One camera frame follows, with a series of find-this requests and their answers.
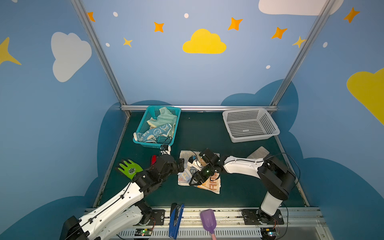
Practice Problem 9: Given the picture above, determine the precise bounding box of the orange striped rabbit towel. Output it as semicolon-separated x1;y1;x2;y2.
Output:
178;150;221;194

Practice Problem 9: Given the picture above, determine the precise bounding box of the teal plastic basket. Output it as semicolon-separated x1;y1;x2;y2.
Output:
133;106;182;149

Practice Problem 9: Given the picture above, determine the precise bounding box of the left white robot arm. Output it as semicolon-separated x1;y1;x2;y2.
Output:
60;154;185;240

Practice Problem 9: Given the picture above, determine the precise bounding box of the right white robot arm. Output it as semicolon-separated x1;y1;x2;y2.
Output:
189;149;297;217

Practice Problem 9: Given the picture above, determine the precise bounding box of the blue stapler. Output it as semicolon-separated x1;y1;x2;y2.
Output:
169;203;185;240

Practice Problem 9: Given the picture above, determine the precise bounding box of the grey sponge block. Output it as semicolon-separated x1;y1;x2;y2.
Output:
247;146;270;159

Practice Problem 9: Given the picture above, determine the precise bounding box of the grey plastic basket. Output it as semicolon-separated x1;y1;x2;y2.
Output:
223;108;280;143

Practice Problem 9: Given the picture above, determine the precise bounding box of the left green circuit board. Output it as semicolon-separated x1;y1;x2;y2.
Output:
134;229;153;237

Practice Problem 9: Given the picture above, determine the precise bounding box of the green circuit board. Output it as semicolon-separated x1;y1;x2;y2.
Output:
260;228;277;240
134;229;153;237

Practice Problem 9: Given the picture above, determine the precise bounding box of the purple plastic scoop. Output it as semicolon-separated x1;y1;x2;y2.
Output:
200;209;217;240

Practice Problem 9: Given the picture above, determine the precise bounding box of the green blue patterned towel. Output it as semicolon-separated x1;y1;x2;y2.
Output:
134;107;178;144

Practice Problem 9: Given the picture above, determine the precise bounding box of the right green circuit board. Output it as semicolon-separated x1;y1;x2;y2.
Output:
260;228;277;240

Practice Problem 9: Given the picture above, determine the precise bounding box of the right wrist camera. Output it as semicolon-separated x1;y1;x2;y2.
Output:
189;156;203;171

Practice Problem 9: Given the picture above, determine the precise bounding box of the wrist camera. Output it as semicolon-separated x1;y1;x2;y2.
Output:
160;144;171;155
189;156;203;171

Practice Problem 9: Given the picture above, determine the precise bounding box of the red handled tool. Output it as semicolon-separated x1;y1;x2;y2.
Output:
151;155;158;166

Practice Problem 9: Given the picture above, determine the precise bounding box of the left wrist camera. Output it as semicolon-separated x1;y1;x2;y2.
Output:
160;144;171;155

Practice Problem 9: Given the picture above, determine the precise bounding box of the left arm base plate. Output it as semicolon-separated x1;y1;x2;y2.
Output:
139;210;166;226

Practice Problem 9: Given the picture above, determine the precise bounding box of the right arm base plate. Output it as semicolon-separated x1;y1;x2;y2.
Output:
242;209;285;225

